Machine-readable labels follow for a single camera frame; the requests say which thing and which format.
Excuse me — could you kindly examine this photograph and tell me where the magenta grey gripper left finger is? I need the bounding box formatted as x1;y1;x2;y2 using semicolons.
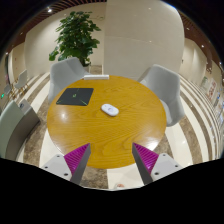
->
42;144;91;185

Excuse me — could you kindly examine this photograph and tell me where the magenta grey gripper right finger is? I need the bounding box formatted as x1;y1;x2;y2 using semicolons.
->
132;143;182;185

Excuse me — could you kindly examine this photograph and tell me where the white computer mouse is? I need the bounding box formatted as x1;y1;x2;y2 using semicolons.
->
101;104;119;116

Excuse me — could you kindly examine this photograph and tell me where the black mouse pad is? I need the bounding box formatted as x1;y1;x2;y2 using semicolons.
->
56;88;93;106

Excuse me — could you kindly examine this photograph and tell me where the round wooden table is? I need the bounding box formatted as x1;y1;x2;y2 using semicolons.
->
47;76;166;169

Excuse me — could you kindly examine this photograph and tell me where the grey armchair far left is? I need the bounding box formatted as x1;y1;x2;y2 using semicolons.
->
0;100;40;161

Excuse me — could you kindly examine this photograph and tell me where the grey chair right back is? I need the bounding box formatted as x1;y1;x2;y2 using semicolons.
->
140;64;185;127

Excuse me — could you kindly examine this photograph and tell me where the white box on table edge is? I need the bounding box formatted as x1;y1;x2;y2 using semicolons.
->
84;75;109;80

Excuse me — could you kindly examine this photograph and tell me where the grey chair left back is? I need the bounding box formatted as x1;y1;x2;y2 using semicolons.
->
48;57;89;103

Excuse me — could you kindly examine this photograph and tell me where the grey chair in background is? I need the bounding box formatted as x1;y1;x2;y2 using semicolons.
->
15;70;27;89

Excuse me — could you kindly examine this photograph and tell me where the large green potted plant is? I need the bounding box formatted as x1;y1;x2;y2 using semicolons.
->
49;11;100;67

